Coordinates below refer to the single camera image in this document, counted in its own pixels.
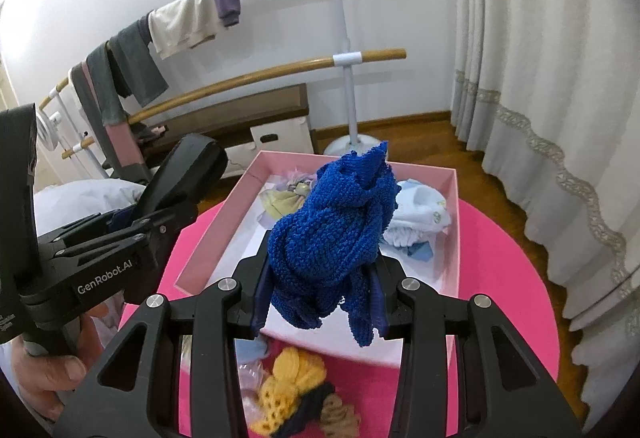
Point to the tan knitted cloth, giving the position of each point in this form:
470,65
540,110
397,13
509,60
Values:
340,418

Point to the person's left hand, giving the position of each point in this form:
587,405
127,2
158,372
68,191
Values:
50,370

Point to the grey green garment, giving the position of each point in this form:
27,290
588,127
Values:
107,88

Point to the cream garment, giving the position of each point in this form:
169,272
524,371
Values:
182,23

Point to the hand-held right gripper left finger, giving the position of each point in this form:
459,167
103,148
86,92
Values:
261,298

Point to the small dark grey cloth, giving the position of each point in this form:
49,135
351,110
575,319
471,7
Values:
145,132

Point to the pink and grey garment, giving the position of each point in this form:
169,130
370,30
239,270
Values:
120,143

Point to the yellow knitted cloth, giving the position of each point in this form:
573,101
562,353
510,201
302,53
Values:
295,368

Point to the white duvet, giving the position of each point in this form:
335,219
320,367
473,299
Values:
85,198

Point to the cream curtain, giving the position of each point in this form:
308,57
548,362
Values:
550,43

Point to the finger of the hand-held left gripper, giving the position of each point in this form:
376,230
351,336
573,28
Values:
75,228
100,245

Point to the wooden ballet barre stand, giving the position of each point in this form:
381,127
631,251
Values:
345,68

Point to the dark grey garment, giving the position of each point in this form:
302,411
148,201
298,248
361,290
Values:
137,63

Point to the light blue towel cloth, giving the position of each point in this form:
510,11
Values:
250,350

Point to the pink box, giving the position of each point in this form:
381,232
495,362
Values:
215,223

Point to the brown and white cabinet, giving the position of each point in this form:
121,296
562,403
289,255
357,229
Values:
280,108

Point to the white printed baby cloth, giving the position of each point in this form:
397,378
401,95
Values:
420,213

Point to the small blue cloth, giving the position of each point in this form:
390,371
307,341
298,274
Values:
420,252

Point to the purple garment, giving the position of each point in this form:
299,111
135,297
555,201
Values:
227,0

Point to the navy knitted cloth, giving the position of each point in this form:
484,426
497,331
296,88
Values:
305,410

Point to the pastel yellow lilac cloth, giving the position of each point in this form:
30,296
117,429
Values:
282,203

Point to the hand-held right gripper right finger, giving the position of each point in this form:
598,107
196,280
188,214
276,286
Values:
379,313

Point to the pink round table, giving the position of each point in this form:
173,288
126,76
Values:
500,278

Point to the blue knitted cloth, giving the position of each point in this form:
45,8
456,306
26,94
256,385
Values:
325,228

